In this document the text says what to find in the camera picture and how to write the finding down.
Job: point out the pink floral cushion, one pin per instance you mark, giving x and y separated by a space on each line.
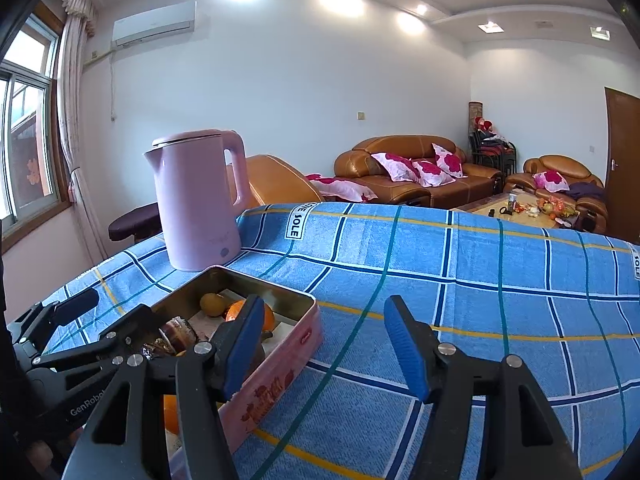
550 180
448 159
432 172
395 166

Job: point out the window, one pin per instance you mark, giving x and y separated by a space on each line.
30 110

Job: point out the pink metal tin box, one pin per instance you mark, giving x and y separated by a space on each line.
280 385

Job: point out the small drink can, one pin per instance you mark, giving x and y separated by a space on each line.
511 201

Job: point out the stack of dark chairs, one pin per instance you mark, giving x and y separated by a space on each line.
492 152

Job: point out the brown-green kiwi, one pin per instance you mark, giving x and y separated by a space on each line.
212 304

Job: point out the purple cloth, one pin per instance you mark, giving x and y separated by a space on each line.
585 191

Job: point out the blue plaid tablecloth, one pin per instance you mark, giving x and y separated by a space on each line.
450 285

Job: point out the dark maroon stool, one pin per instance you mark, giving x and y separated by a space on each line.
132 220

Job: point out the orange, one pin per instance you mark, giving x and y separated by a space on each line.
234 312
171 412

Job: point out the brown wooden door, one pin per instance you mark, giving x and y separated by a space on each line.
625 160

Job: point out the wooden coffee table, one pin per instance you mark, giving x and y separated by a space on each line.
480 205

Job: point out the square ceiling light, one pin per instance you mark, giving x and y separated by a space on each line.
600 32
489 26

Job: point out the white wall pipe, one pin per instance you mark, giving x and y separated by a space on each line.
112 85

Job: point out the pale pink curtain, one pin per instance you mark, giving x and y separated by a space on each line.
75 110

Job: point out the printed paper liner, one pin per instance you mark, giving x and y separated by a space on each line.
287 327

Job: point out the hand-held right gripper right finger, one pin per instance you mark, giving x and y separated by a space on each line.
407 355

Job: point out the pile of snacks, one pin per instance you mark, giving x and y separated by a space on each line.
555 207

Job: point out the brown leather sofa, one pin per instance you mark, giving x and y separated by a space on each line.
400 147

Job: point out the pink electric kettle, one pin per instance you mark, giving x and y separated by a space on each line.
200 210

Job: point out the white air conditioner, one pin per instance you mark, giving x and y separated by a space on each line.
152 24

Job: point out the tan leather armchair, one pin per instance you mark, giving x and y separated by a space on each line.
280 180

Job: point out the round ceiling spotlight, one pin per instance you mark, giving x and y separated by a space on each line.
421 8

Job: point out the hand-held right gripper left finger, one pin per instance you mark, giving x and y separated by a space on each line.
245 350

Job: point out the brown leather armchair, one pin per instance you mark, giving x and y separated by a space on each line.
560 162

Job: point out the red plush toy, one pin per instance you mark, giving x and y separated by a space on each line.
484 124

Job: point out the person's left hand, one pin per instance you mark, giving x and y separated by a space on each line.
41 457

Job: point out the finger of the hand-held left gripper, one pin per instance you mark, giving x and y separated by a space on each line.
130 325
77 305

